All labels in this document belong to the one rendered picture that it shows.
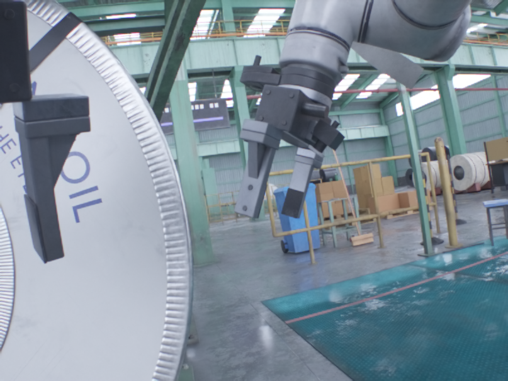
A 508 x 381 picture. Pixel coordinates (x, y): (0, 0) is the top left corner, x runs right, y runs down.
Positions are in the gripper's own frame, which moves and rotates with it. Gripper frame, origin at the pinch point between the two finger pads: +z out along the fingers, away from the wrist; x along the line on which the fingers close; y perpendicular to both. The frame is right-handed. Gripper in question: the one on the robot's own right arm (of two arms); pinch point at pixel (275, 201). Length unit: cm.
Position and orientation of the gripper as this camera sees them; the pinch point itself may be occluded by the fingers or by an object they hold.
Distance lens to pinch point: 45.6
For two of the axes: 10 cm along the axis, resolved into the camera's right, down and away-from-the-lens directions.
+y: 8.6, 2.6, -4.3
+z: -2.6, 9.6, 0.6
